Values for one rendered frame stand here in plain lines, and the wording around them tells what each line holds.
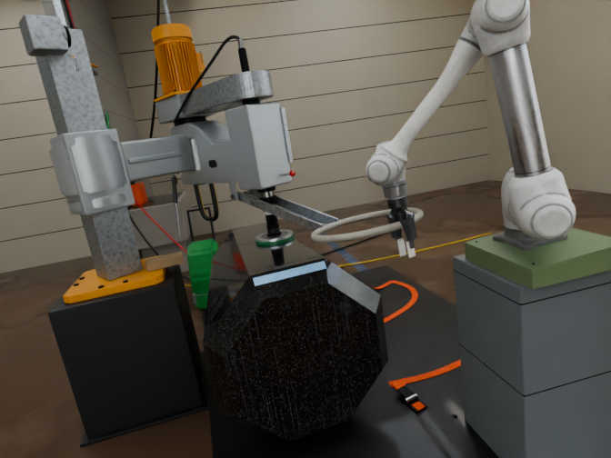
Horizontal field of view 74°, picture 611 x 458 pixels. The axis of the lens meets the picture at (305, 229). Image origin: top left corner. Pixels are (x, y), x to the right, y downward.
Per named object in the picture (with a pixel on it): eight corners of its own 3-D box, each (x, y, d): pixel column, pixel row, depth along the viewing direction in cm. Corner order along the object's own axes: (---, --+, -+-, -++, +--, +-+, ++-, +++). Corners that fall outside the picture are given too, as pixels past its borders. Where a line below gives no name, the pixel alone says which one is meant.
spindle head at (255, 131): (223, 194, 232) (207, 114, 222) (254, 187, 246) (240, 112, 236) (262, 194, 206) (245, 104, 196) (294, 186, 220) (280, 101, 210)
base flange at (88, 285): (62, 305, 203) (59, 296, 201) (85, 277, 249) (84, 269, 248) (164, 283, 214) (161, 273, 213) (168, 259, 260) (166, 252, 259)
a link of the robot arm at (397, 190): (395, 181, 160) (397, 195, 161) (376, 185, 156) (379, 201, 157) (411, 179, 152) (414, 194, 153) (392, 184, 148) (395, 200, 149)
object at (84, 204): (58, 221, 202) (34, 137, 193) (77, 211, 235) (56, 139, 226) (132, 207, 210) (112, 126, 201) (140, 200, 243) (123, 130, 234)
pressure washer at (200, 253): (199, 297, 399) (180, 211, 380) (235, 292, 398) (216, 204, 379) (190, 312, 365) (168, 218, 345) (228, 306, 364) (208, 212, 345)
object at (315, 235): (288, 244, 179) (287, 238, 179) (358, 217, 211) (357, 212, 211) (377, 242, 142) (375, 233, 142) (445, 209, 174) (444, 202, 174)
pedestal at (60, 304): (80, 448, 209) (37, 316, 193) (105, 380, 272) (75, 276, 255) (209, 409, 224) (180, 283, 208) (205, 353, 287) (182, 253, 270)
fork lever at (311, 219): (228, 199, 232) (227, 191, 230) (255, 193, 245) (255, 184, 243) (315, 236, 187) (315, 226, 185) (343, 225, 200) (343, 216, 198)
